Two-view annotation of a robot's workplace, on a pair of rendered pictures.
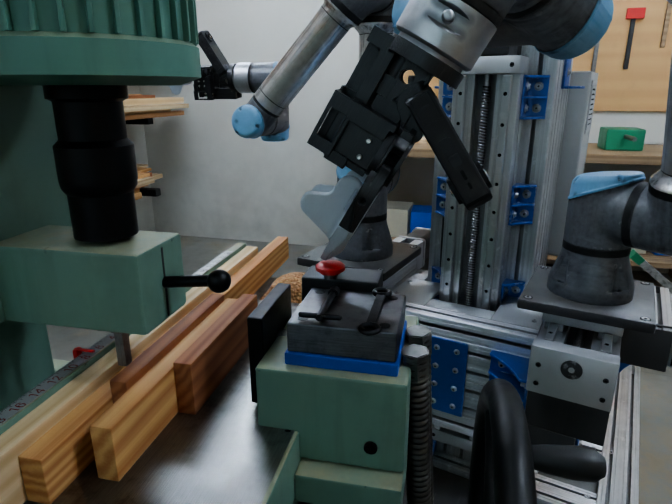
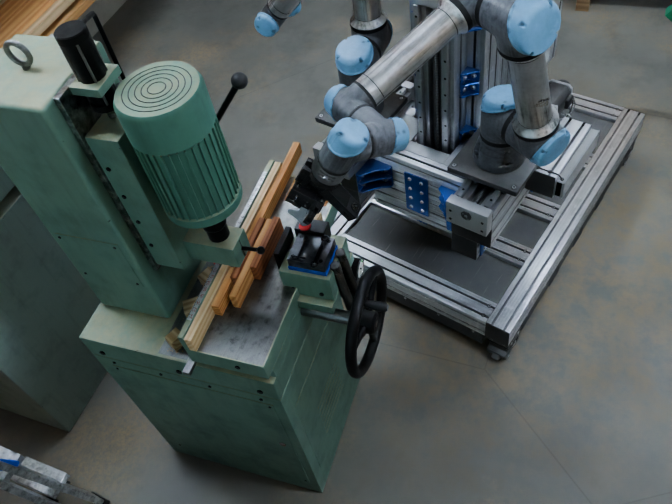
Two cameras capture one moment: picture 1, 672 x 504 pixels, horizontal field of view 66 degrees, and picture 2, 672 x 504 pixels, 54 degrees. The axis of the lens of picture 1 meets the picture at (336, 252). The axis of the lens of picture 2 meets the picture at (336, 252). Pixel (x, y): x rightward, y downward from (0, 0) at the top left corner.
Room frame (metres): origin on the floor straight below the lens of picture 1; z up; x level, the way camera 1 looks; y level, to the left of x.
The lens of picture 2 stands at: (-0.54, -0.34, 2.23)
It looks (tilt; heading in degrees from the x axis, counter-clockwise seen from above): 51 degrees down; 15
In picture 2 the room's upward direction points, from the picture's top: 12 degrees counter-clockwise
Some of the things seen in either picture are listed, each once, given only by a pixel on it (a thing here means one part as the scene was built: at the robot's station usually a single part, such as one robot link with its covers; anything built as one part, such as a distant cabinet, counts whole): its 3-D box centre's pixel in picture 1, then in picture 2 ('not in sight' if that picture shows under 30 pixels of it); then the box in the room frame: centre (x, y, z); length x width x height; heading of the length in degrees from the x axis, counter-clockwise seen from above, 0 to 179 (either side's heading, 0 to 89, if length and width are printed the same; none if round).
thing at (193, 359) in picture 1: (222, 346); (267, 247); (0.50, 0.12, 0.93); 0.17 x 0.02 x 0.05; 168
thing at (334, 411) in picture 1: (344, 378); (315, 264); (0.45, -0.01, 0.91); 0.15 x 0.14 x 0.09; 168
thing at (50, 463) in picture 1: (211, 314); (261, 221); (0.59, 0.16, 0.92); 0.59 x 0.02 x 0.04; 168
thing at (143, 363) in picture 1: (179, 354); (250, 253); (0.48, 0.16, 0.93); 0.20 x 0.02 x 0.06; 168
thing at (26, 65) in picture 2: not in sight; (18, 54); (0.48, 0.48, 1.55); 0.06 x 0.02 x 0.07; 78
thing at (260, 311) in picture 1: (300, 343); (296, 252); (0.46, 0.04, 0.95); 0.09 x 0.07 x 0.09; 168
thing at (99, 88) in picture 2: not in sight; (87, 68); (0.45, 0.33, 1.53); 0.08 x 0.08 x 0.17; 78
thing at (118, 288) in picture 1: (95, 283); (217, 244); (0.43, 0.21, 1.03); 0.14 x 0.07 x 0.09; 78
